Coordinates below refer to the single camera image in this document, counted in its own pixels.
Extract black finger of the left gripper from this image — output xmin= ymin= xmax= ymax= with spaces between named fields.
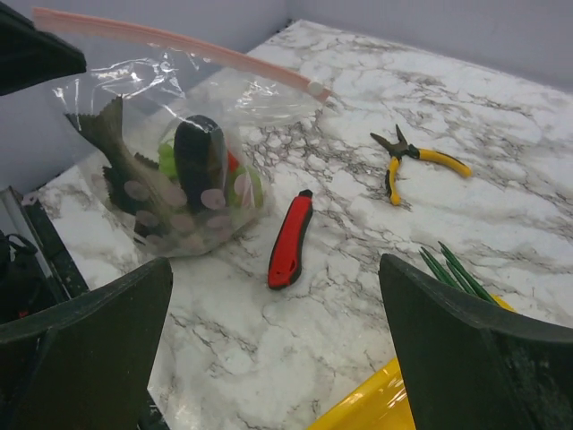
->
xmin=0 ymin=4 xmax=86 ymax=96

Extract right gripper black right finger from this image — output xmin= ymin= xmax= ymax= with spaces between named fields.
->
xmin=379 ymin=254 xmax=572 ymax=429

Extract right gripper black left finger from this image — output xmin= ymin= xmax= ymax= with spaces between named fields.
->
xmin=1 ymin=258 xmax=173 ymax=429

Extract grey toy fish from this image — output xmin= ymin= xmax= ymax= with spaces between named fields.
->
xmin=64 ymin=96 xmax=199 ymax=241

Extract clear zip top bag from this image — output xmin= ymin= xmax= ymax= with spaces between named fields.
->
xmin=32 ymin=7 xmax=330 ymax=257

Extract purple toy eggplant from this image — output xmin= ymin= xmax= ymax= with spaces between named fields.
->
xmin=174 ymin=115 xmax=227 ymax=214

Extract orange toy carrot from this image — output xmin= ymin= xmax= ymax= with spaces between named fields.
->
xmin=227 ymin=150 xmax=240 ymax=173

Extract green toy grapes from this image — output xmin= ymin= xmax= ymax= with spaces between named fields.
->
xmin=158 ymin=138 xmax=264 ymax=211

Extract green onion toy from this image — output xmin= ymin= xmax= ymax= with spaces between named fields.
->
xmin=419 ymin=242 xmax=500 ymax=306

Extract yellow plastic tray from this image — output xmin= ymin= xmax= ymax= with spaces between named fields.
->
xmin=304 ymin=293 xmax=520 ymax=430

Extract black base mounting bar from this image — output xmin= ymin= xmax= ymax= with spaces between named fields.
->
xmin=1 ymin=187 xmax=90 ymax=323

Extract red black utility knife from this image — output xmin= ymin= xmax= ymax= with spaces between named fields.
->
xmin=267 ymin=189 xmax=313 ymax=290

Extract yellow handled pliers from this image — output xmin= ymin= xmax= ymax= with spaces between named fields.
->
xmin=369 ymin=123 xmax=474 ymax=207

